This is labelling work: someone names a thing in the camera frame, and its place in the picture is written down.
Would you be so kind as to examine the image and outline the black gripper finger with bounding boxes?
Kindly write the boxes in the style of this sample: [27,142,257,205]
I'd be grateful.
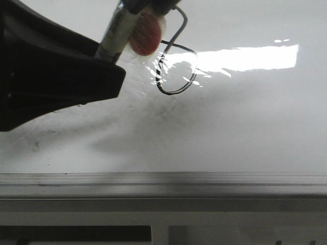
[1,1,126,132]

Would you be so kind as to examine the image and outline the white black whiteboard marker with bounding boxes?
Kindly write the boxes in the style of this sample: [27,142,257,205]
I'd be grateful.
[94,0,168,64]

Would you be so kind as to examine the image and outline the white whiteboard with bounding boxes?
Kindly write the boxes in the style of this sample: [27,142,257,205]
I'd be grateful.
[1,1,326,199]

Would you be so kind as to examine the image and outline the grey metal table rail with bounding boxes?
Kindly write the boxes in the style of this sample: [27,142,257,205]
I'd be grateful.
[1,199,326,244]

